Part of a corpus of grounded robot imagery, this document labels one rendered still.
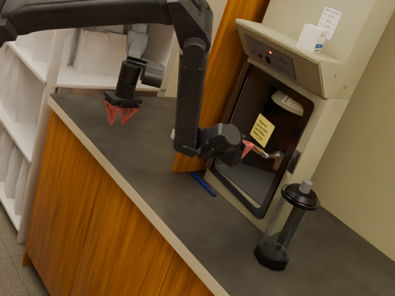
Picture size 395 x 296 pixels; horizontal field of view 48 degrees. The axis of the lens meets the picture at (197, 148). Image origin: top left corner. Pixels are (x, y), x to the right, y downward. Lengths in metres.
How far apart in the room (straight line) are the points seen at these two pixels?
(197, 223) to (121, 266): 0.37
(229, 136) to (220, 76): 0.40
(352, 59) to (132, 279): 0.96
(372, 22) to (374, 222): 0.75
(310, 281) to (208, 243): 0.30
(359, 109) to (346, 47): 0.49
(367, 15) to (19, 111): 1.91
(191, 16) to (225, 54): 0.68
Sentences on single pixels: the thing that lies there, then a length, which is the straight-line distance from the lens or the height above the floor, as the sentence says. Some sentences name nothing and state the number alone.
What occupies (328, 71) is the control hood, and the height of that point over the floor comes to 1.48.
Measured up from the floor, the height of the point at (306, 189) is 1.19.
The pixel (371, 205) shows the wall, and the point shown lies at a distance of 1.70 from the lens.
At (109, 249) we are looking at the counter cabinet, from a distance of 1.64.
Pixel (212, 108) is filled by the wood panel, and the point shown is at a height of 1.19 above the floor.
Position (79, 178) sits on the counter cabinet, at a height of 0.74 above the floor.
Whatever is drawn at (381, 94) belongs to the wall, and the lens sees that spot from 1.66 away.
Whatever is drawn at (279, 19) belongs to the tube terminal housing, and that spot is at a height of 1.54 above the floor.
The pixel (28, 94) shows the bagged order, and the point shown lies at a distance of 2.56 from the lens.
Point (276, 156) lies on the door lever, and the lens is 1.30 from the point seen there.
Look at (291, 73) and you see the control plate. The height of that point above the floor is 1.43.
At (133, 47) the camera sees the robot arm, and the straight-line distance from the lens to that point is 1.32.
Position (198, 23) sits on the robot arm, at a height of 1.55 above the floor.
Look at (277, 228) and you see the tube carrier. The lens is 1.24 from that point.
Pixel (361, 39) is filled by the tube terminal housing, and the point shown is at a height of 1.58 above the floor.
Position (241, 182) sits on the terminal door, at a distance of 1.42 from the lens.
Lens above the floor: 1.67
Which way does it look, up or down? 24 degrees down
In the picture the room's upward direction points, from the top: 20 degrees clockwise
